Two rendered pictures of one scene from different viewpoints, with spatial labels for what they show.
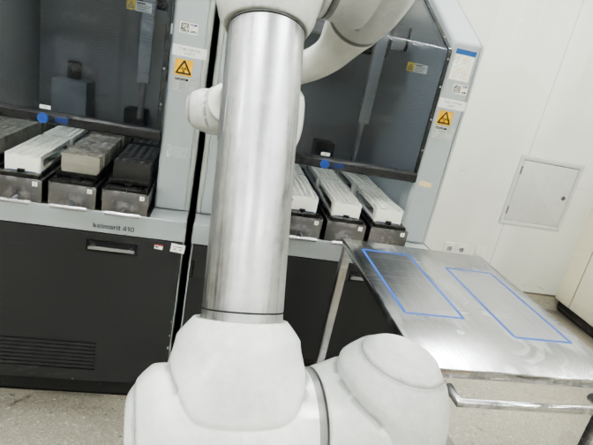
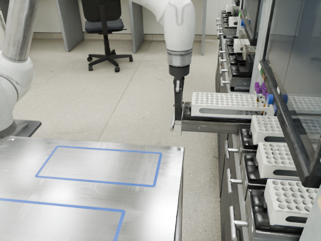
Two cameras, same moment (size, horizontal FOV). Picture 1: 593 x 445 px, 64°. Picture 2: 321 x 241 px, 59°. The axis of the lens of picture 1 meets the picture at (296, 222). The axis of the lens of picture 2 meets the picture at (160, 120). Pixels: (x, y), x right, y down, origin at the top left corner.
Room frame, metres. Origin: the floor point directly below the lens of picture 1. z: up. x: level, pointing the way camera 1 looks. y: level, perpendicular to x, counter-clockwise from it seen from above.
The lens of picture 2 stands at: (1.50, -0.84, 1.38)
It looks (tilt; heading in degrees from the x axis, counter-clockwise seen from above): 33 degrees down; 111
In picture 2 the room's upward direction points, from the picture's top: 2 degrees counter-clockwise
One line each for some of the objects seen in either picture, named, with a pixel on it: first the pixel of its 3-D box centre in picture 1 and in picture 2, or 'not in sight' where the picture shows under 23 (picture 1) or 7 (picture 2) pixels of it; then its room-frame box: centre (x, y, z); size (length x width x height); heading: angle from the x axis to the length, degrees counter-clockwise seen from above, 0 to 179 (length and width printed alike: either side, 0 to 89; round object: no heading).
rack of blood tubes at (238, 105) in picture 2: not in sight; (230, 106); (1.42, 0.13, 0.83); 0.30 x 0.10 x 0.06; 12
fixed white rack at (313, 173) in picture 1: (321, 176); not in sight; (1.99, -0.06, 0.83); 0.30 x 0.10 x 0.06; 12
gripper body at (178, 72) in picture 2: not in sight; (178, 75); (1.22, 0.09, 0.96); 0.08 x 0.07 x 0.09; 102
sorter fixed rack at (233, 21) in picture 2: not in sight; (249, 22); (1.36, 1.41, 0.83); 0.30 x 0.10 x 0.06; 12
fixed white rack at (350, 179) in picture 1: (355, 182); not in sight; (2.02, -0.21, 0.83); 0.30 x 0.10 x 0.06; 12
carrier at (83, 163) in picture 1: (81, 163); (246, 53); (1.41, 0.69, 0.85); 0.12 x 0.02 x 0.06; 103
